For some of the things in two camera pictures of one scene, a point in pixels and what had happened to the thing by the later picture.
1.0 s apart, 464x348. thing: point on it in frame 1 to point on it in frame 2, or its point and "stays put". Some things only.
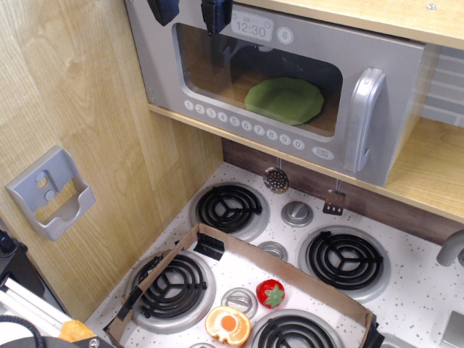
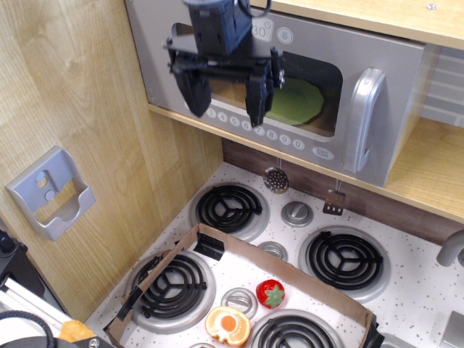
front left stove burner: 177,296 stays put
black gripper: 217,14 to 220,40
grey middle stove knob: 275,248 stays put
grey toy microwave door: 309,88 stays put
